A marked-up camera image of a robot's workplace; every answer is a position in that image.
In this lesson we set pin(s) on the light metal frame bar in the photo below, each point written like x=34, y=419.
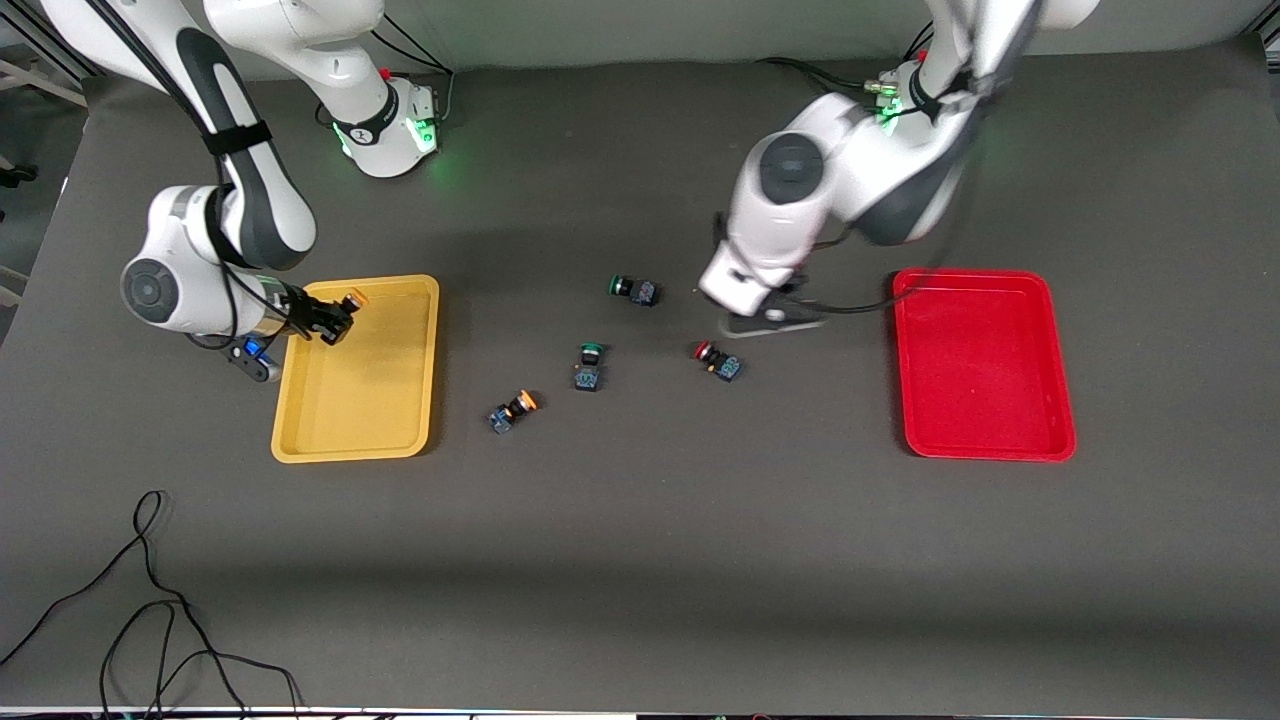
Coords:
x=40, y=82

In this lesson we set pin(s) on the red push button switch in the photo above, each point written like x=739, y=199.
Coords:
x=725, y=366

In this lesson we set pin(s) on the yellow push button switch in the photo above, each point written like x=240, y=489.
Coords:
x=505, y=414
x=355, y=297

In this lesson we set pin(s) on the yellow plastic tray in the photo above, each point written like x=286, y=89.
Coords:
x=365, y=390

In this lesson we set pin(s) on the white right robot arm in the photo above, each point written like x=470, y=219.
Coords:
x=250, y=200

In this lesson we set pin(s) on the red plastic tray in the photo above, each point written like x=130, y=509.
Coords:
x=985, y=370

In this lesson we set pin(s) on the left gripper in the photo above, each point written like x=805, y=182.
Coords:
x=799, y=279

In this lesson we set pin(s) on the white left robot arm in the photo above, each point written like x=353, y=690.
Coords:
x=800, y=200

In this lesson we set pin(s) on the green push button switch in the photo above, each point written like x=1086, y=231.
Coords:
x=640, y=292
x=588, y=375

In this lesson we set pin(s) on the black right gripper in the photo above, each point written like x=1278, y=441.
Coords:
x=305, y=311

